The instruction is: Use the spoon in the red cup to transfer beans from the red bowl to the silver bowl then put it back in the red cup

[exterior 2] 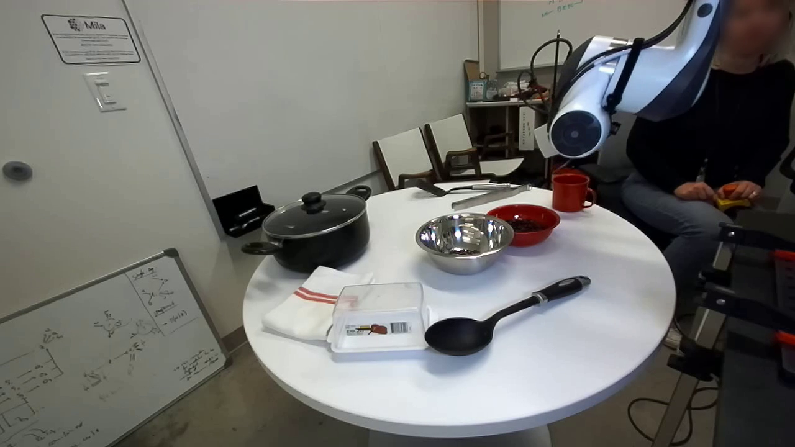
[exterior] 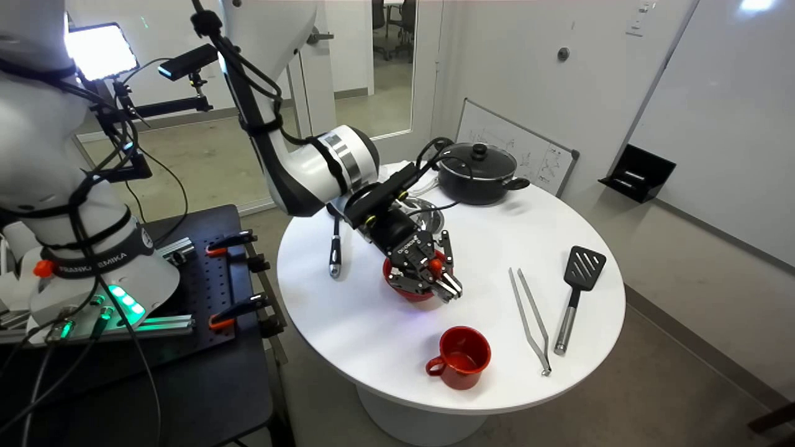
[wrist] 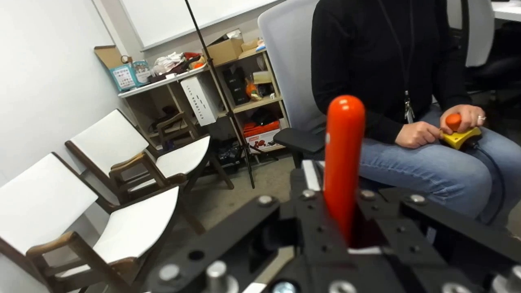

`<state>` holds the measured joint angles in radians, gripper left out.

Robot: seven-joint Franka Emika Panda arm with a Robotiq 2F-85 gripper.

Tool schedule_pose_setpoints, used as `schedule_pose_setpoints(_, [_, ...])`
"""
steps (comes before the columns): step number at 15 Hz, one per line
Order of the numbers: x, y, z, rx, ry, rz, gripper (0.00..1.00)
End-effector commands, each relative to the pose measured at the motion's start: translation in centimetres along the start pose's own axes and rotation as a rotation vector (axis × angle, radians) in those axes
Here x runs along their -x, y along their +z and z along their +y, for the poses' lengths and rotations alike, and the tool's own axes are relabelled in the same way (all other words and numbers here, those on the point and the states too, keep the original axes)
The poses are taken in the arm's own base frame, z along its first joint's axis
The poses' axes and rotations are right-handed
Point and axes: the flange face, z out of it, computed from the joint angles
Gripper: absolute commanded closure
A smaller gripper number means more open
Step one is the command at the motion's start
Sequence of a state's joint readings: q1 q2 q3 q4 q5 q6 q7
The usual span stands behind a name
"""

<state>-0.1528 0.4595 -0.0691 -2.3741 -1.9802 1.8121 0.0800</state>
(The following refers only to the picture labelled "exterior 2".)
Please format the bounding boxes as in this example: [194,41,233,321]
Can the red cup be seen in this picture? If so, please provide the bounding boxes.
[550,170,600,213]

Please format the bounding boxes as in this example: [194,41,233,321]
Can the silver metal bowl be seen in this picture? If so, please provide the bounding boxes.
[414,212,517,276]

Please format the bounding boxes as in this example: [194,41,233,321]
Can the black ladle spoon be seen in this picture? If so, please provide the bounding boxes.
[424,273,595,357]

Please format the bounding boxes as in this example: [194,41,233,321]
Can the dark beans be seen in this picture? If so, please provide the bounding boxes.
[507,208,550,233]

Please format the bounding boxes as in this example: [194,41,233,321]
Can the red bowl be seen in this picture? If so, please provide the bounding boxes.
[486,203,564,248]

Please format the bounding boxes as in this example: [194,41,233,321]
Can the black slotted spatula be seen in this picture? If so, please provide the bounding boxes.
[414,180,488,199]

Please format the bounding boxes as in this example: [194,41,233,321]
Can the wooden chair white seat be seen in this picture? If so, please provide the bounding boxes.
[371,125,450,191]
[424,112,530,182]

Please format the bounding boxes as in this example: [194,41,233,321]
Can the black cooking pot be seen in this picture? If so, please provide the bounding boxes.
[242,184,376,273]

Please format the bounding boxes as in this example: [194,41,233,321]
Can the black pot lid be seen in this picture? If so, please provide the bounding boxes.
[261,189,371,244]

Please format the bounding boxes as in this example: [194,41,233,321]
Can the clear plastic container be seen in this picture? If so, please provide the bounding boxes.
[325,280,430,357]

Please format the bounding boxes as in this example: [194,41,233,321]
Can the metal tongs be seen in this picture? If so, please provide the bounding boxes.
[450,182,532,212]

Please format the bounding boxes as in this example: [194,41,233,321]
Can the white cloth red stripes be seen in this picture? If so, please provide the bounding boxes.
[261,264,364,344]

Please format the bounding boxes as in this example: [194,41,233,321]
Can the cluttered desk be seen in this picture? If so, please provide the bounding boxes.
[463,57,554,159]

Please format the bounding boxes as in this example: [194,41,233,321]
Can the small framed whiteboard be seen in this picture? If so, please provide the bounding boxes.
[0,247,229,447]

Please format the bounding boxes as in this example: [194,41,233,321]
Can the yellow handheld controller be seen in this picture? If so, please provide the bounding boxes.
[715,194,753,213]

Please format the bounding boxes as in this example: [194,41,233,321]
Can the white door sign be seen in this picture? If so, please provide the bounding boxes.
[41,12,145,68]

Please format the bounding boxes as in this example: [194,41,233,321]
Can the round door lock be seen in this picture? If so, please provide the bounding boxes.
[0,159,36,184]

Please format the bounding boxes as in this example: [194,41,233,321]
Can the orange black clamp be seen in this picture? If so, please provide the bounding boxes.
[719,226,795,268]
[698,293,795,354]

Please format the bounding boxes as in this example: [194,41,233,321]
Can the large wall whiteboard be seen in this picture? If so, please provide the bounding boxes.
[494,0,691,72]

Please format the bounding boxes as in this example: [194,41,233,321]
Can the black floor cable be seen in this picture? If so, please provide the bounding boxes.
[627,387,723,447]

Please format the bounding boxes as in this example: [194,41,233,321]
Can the white switch plate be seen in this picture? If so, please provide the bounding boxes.
[84,69,129,114]

